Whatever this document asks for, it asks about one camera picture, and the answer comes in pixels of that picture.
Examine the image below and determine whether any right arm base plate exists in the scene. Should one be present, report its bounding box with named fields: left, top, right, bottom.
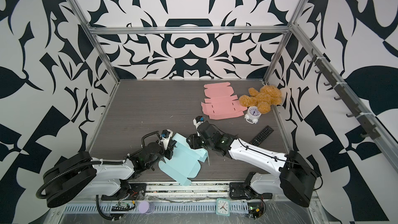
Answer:
left=229, top=183, right=273, bottom=200

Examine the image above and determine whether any circuit board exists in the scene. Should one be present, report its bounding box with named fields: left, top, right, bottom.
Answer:
left=111, top=201, right=136, bottom=212
left=248, top=201, right=266, bottom=219

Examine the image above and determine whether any brown teddy bear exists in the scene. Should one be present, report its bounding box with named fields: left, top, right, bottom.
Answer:
left=238, top=85, right=282, bottom=114

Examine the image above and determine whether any left circuit board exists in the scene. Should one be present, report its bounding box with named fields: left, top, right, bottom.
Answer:
left=111, top=201, right=136, bottom=212

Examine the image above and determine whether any white alarm clock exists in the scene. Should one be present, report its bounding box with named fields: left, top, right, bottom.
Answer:
left=245, top=106, right=262, bottom=124

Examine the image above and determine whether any wall hook rail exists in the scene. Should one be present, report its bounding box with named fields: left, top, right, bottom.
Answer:
left=309, top=54, right=387, bottom=140

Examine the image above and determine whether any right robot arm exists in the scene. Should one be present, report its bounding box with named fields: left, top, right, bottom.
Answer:
left=188, top=116, right=320, bottom=207

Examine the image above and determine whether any green square clock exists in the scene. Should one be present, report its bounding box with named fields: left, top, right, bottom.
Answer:
left=216, top=198, right=230, bottom=216

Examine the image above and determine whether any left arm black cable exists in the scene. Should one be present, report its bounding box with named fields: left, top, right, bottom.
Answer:
left=141, top=130, right=162, bottom=150

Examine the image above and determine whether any light blue paper box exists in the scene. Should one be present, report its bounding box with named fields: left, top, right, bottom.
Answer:
left=158, top=133, right=208, bottom=186

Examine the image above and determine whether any black remote control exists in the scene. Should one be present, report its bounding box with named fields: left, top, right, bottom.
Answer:
left=250, top=125, right=274, bottom=146

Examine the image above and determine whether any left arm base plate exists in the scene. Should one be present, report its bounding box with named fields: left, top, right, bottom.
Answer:
left=101, top=183, right=147, bottom=201

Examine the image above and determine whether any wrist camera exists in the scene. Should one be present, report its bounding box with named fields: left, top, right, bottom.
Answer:
left=193, top=116, right=205, bottom=136
left=160, top=129, right=174, bottom=150

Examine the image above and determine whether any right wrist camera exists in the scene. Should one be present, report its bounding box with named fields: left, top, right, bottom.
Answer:
left=193, top=116, right=205, bottom=136

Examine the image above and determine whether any purple round lid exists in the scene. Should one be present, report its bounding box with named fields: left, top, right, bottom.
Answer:
left=138, top=201, right=155, bottom=214

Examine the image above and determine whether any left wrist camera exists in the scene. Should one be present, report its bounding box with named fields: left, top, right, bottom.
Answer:
left=160, top=129, right=174, bottom=150

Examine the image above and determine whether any pink flat paper box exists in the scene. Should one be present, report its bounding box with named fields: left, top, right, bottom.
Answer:
left=201, top=82, right=247, bottom=120

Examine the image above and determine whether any right circuit board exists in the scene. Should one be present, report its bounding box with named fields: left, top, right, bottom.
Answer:
left=248, top=201, right=266, bottom=219

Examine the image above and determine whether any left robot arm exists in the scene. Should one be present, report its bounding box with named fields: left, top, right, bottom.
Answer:
left=36, top=137, right=176, bottom=208

